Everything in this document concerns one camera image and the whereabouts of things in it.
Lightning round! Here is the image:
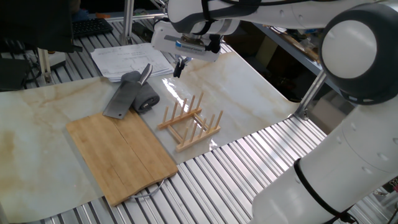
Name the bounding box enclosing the white Franka Hand gripper body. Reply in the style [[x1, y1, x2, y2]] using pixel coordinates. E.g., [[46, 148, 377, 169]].
[[151, 21, 221, 62]]

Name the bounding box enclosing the steel cleaver knife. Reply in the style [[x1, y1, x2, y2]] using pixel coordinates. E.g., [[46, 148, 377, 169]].
[[102, 63, 154, 120]]

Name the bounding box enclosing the wooden peg rack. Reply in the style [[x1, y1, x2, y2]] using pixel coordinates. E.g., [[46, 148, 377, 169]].
[[157, 91, 224, 153]]

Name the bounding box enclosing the grey metal shelf rack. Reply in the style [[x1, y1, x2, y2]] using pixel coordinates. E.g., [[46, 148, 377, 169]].
[[253, 22, 343, 94]]

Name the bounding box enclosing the grey rolled towel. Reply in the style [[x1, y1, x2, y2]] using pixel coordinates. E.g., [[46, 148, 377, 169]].
[[120, 70, 161, 113]]

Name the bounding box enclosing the stack of printed papers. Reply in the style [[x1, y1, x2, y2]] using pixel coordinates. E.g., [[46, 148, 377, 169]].
[[90, 42, 174, 83]]

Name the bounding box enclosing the black computer keyboard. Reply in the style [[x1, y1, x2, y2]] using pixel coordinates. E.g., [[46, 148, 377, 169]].
[[72, 17, 114, 39]]

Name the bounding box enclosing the bamboo cutting board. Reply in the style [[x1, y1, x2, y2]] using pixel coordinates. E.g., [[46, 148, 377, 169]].
[[65, 108, 179, 207]]

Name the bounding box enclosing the black computer monitor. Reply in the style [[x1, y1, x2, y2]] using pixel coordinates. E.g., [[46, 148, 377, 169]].
[[0, 0, 83, 54]]

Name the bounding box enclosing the black flat device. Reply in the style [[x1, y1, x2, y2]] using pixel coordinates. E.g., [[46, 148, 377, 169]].
[[0, 57, 32, 93]]

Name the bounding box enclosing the marble pattern table mat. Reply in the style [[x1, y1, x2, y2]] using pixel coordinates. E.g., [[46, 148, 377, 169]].
[[0, 51, 299, 223]]

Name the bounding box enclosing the aluminium profile post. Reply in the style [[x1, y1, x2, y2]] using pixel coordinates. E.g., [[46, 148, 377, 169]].
[[37, 48, 52, 85], [294, 70, 327, 121], [119, 0, 136, 46]]

